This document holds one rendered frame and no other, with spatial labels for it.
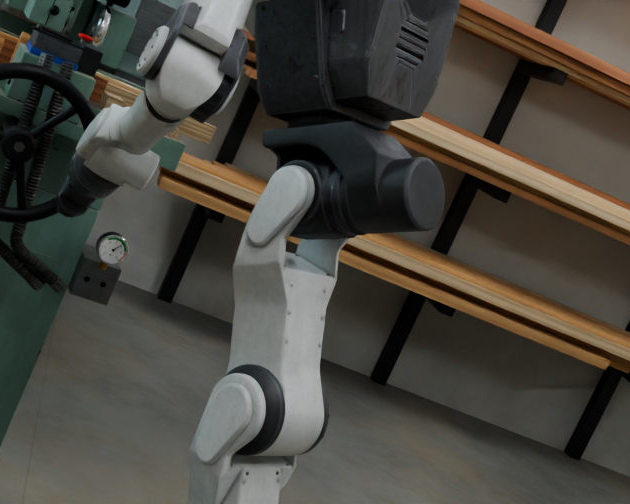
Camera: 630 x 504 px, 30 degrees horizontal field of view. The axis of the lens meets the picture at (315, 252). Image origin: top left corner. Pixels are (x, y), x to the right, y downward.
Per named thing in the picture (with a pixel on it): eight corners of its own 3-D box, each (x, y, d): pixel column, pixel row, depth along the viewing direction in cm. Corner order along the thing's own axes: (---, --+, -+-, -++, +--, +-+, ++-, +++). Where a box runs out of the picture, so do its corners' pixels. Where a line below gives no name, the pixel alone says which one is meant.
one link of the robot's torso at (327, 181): (375, 241, 191) (380, 170, 193) (326, 228, 181) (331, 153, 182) (312, 243, 199) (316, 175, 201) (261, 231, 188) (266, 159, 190)
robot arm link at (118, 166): (122, 208, 194) (145, 191, 184) (64, 175, 191) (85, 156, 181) (150, 152, 198) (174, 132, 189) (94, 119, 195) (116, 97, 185)
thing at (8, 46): (-4, 62, 231) (5, 38, 230) (-5, 60, 232) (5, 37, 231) (99, 103, 239) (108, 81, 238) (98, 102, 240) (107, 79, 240)
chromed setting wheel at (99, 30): (82, 59, 248) (104, 5, 246) (75, 52, 260) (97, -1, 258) (95, 65, 249) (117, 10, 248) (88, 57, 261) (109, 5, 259)
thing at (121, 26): (78, 53, 256) (99, 2, 254) (74, 49, 262) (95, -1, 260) (118, 70, 259) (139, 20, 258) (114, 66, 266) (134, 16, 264)
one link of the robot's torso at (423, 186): (446, 238, 183) (452, 127, 185) (401, 225, 173) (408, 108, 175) (304, 243, 200) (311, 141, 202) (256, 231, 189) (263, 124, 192)
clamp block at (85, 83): (4, 96, 214) (22, 50, 212) (0, 84, 226) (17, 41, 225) (80, 126, 219) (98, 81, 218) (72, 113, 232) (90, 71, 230)
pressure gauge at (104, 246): (88, 267, 231) (104, 230, 230) (86, 262, 234) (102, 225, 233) (118, 278, 233) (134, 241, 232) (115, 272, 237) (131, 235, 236)
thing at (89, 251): (69, 294, 234) (85, 257, 233) (63, 275, 245) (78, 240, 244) (109, 307, 237) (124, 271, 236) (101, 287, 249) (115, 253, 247)
